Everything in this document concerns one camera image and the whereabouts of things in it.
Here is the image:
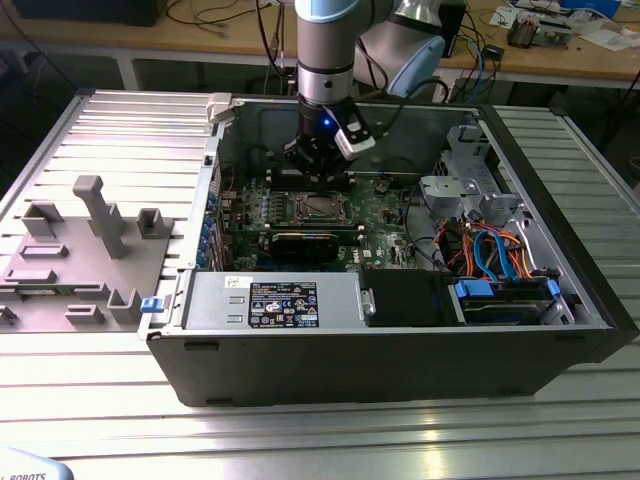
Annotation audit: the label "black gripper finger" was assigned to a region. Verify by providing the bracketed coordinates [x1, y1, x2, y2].
[322, 159, 354, 185]
[282, 137, 326, 185]

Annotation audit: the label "metal socket cover frame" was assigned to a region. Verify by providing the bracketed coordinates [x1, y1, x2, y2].
[297, 192, 349, 221]

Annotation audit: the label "CPU socket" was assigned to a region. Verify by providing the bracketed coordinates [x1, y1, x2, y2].
[294, 191, 349, 222]

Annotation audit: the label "green motherboard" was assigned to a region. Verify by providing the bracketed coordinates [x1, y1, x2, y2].
[219, 169, 419, 274]

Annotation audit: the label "black graphics card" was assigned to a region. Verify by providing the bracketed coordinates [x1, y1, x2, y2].
[258, 228, 342, 264]

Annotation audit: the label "grey metal drive cage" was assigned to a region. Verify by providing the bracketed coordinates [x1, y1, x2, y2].
[417, 123, 524, 224]

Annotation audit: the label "black drive bay box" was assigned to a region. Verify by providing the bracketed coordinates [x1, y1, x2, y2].
[359, 269, 454, 329]

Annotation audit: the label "wooden desk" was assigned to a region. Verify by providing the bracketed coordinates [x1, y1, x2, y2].
[0, 0, 640, 84]

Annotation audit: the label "grey power supply unit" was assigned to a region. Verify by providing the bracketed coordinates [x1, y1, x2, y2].
[180, 269, 369, 332]

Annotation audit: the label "hard disk in blue carrier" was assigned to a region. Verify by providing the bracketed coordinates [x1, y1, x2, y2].
[447, 278, 561, 327]

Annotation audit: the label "black open PC case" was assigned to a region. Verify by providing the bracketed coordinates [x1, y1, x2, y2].
[137, 91, 640, 409]

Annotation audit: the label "loose cooler with fins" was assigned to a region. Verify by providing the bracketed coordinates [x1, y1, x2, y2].
[507, 13, 541, 50]

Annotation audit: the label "black box on desk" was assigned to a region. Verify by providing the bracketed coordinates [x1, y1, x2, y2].
[14, 0, 162, 27]

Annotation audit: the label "grey plastic parts rack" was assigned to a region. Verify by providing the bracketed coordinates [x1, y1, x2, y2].
[0, 174, 176, 335]

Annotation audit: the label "blue box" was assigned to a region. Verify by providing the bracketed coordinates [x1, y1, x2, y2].
[558, 0, 625, 17]

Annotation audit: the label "white papers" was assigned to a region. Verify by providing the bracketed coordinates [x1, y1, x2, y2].
[579, 27, 640, 52]

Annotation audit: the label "pale blue teach pendant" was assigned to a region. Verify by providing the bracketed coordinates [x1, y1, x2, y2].
[0, 444, 76, 480]

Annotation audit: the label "white wrist camera on bracket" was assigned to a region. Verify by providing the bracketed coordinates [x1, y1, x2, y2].
[332, 105, 377, 161]

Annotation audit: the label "thick black cable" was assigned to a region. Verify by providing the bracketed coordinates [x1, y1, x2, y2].
[401, 185, 444, 274]

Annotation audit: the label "grey plastic case handle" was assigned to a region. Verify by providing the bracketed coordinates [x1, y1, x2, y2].
[206, 92, 235, 125]

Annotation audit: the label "blue flat wire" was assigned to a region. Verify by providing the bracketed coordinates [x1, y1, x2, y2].
[472, 228, 517, 279]

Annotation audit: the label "orange wire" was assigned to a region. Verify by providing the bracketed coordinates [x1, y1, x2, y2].
[462, 225, 537, 281]

